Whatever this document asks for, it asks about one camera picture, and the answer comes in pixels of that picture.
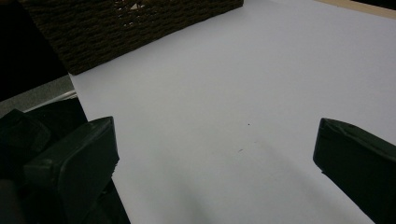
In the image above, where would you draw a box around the brown wicker basket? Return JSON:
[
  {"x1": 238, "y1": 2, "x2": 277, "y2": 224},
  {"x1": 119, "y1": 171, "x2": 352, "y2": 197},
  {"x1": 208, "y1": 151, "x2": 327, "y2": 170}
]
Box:
[{"x1": 18, "y1": 0, "x2": 245, "y2": 76}]

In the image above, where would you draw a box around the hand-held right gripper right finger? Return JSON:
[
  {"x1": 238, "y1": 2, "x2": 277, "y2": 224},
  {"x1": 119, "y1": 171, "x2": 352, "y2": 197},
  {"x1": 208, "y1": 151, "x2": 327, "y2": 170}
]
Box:
[{"x1": 312, "y1": 118, "x2": 396, "y2": 224}]

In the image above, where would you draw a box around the wooden table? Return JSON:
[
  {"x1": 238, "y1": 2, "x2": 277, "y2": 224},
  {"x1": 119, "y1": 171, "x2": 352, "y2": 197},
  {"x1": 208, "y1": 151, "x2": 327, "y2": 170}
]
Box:
[{"x1": 314, "y1": 0, "x2": 396, "y2": 21}]

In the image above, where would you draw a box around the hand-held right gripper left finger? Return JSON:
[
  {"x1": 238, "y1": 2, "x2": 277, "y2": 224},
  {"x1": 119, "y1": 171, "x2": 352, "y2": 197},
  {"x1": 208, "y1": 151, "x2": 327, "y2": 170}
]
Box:
[{"x1": 23, "y1": 116, "x2": 120, "y2": 224}]

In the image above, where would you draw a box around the white table cover sheet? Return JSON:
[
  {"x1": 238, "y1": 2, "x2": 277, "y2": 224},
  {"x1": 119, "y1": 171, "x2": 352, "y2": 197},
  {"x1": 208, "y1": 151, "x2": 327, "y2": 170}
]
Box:
[{"x1": 68, "y1": 0, "x2": 396, "y2": 224}]

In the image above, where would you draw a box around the aluminium floor rail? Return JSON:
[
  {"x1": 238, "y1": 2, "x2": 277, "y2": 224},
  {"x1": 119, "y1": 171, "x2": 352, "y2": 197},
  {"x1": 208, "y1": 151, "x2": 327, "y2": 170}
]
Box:
[{"x1": 22, "y1": 89, "x2": 78, "y2": 114}]

